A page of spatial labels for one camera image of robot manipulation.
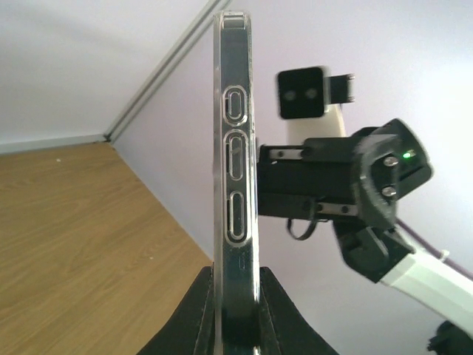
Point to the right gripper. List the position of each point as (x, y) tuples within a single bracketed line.
[(308, 180)]

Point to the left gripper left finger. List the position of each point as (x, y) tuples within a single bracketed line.
[(190, 329)]

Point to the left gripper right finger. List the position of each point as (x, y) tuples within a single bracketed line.
[(284, 329)]

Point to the clear phone case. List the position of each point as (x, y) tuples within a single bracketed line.
[(218, 166)]

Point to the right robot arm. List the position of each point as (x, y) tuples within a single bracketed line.
[(354, 182)]

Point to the right aluminium frame post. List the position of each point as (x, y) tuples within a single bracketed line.
[(180, 49)]

